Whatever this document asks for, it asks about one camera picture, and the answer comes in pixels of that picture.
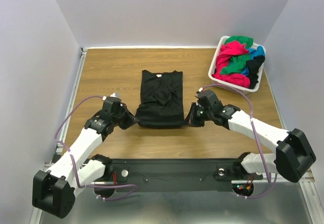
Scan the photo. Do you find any black t shirt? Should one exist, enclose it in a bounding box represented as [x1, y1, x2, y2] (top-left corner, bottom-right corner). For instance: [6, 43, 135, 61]
[135, 70, 185, 129]
[246, 55, 265, 89]

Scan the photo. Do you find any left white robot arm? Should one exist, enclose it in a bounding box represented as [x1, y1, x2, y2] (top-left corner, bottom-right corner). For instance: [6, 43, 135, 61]
[32, 93, 136, 218]

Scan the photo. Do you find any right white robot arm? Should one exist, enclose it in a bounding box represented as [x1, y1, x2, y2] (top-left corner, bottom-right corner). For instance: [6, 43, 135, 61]
[187, 88, 316, 182]

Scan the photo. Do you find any white plastic laundry basket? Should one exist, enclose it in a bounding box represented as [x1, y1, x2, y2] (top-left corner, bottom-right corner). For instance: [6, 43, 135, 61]
[208, 36, 264, 94]

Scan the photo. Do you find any pink t shirt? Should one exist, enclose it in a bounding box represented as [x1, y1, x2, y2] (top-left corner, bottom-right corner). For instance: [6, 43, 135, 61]
[212, 45, 250, 88]

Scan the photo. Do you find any green t shirt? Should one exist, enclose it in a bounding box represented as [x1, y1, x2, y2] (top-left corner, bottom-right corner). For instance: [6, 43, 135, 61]
[220, 35, 254, 76]

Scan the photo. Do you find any black t shirt in basket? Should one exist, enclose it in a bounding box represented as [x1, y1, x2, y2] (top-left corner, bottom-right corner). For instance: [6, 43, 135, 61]
[246, 55, 265, 89]

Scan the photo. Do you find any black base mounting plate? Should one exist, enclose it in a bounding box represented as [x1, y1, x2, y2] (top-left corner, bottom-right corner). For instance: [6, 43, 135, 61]
[94, 158, 262, 200]

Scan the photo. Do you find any blue t shirt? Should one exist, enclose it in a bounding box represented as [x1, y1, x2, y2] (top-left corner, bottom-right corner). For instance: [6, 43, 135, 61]
[241, 46, 265, 76]

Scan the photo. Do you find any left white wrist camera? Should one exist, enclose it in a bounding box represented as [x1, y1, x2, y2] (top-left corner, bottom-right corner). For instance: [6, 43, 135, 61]
[101, 92, 120, 101]

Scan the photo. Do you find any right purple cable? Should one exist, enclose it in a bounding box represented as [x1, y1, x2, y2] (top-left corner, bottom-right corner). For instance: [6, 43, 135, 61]
[198, 84, 278, 200]

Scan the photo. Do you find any purple cable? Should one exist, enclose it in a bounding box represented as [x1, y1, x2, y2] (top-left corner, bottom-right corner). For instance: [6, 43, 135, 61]
[198, 84, 278, 200]
[55, 95, 137, 201]

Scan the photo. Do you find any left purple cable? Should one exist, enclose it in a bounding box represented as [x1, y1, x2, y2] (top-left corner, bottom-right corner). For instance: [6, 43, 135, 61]
[55, 95, 137, 201]

